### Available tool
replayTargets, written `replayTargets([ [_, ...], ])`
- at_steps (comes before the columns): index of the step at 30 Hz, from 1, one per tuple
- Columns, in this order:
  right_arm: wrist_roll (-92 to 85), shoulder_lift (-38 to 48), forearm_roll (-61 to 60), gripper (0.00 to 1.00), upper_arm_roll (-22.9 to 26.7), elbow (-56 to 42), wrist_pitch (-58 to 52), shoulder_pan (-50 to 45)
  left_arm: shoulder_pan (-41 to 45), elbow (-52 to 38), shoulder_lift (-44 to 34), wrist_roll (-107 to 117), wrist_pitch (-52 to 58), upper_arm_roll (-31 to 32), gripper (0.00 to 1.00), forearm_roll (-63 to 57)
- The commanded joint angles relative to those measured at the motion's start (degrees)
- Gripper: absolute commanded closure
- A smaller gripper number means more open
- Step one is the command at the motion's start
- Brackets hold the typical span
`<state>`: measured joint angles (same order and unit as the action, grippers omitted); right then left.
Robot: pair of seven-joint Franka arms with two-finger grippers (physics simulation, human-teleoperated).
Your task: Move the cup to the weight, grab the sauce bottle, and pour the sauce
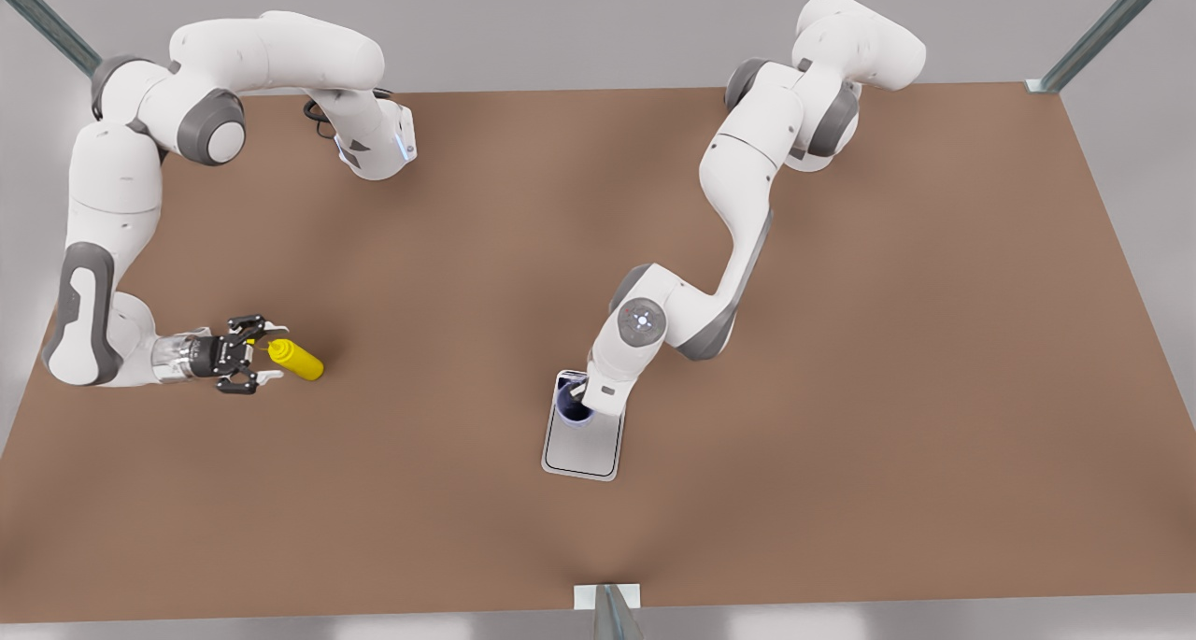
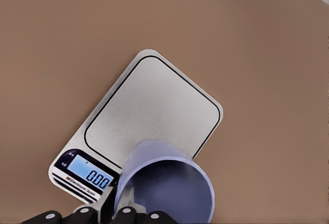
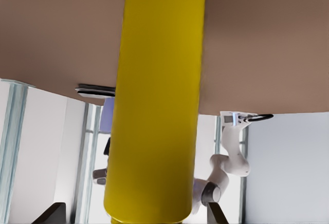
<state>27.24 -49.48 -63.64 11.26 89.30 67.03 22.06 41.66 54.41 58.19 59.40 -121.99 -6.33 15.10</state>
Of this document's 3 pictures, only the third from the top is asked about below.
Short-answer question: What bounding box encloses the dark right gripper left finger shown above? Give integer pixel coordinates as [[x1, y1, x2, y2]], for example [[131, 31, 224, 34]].
[[31, 202, 67, 224]]

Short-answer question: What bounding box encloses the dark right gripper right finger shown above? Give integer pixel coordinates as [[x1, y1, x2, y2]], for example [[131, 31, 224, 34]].
[[207, 201, 229, 224]]

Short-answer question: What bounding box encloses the yellow sauce bottle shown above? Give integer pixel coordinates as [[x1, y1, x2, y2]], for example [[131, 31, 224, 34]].
[[103, 0, 208, 224]]

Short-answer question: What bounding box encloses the flat black-and-white scale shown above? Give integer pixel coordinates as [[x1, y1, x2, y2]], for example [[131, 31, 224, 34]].
[[75, 83, 116, 99]]

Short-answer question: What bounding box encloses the silver frame post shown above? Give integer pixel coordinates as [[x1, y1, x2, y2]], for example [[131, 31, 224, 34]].
[[239, 125, 249, 224], [213, 116, 223, 155], [75, 102, 103, 224], [0, 79, 36, 224]]

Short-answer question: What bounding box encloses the black cable loop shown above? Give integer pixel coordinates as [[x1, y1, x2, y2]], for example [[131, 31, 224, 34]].
[[245, 113, 275, 122]]

